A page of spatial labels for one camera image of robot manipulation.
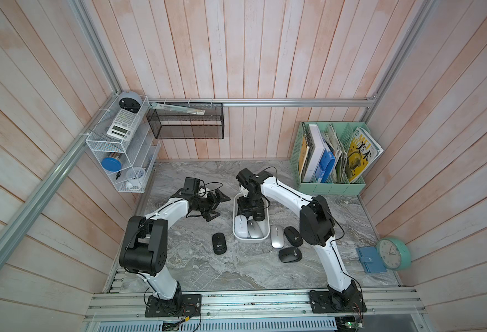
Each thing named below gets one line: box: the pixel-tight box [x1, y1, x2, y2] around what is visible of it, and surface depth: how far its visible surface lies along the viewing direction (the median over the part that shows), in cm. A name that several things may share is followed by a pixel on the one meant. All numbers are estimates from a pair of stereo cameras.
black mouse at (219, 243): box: [212, 232, 227, 255], surface depth 88 cm
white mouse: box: [235, 215, 248, 238], surface depth 92 cm
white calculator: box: [106, 108, 141, 141], surface depth 79 cm
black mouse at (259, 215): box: [252, 209, 265, 222], surface depth 97 cm
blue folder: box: [314, 148, 336, 184], surface depth 97 cm
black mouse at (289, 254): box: [278, 246, 303, 263], surface depth 85 cm
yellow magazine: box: [345, 126, 384, 184], surface depth 100 cm
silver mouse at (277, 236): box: [271, 224, 285, 249], surface depth 92 cm
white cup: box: [125, 166, 146, 191], surface depth 92 cm
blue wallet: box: [355, 246, 387, 274], surface depth 84 cm
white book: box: [302, 123, 326, 182], surface depth 97 cm
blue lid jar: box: [100, 152, 122, 173], surface depth 79 cm
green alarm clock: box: [376, 237, 412, 272], surface depth 78 cm
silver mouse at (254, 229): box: [246, 219, 264, 239], surface depth 94 cm
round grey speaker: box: [118, 91, 142, 114], surface depth 83 cm
